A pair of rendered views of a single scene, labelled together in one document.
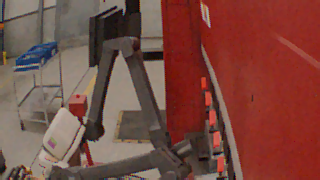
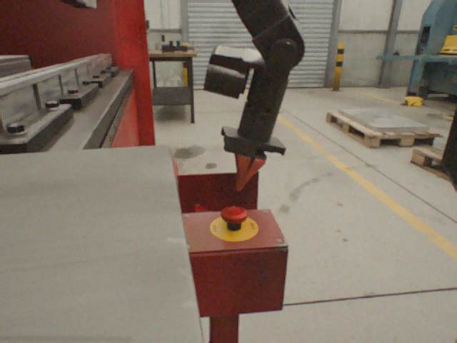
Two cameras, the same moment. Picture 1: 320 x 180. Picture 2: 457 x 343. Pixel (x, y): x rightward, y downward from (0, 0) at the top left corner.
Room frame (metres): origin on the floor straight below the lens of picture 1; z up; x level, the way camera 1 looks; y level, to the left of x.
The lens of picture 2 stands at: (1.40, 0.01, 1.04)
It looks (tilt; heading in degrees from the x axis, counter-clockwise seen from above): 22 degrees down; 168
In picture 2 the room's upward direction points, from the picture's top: straight up
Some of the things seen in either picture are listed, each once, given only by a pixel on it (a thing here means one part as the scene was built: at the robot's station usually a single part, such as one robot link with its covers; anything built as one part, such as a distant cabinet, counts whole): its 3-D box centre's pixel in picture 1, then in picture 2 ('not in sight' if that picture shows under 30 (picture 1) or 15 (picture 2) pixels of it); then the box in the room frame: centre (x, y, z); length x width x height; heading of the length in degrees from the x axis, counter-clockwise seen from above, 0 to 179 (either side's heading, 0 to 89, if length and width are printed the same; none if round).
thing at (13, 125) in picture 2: not in sight; (16, 128); (0.86, -0.20, 0.91); 0.03 x 0.03 x 0.02
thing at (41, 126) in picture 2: not in sight; (39, 126); (0.76, -0.19, 0.89); 0.30 x 0.05 x 0.03; 179
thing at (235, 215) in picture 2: not in sight; (234, 221); (1.01, 0.12, 0.79); 0.04 x 0.04 x 0.04
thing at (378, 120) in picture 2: not in sight; (378, 118); (-1.90, 2.70, 0.17); 0.99 x 0.63 x 0.05; 172
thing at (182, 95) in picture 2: not in sight; (169, 61); (-3.73, 0.34, 0.75); 1.80 x 0.75 x 1.50; 174
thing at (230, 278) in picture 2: not in sight; (223, 228); (0.96, 0.12, 0.75); 0.20 x 0.16 x 0.18; 174
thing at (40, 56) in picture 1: (30, 61); not in sight; (4.16, 1.68, 0.92); 0.50 x 0.36 x 0.18; 84
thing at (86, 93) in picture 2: not in sight; (81, 94); (0.36, -0.19, 0.89); 0.30 x 0.05 x 0.03; 179
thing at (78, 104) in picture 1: (84, 139); not in sight; (3.03, 0.69, 0.41); 0.25 x 0.20 x 0.83; 89
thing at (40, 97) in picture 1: (37, 88); not in sight; (4.33, 1.65, 0.47); 0.90 x 0.66 x 0.95; 174
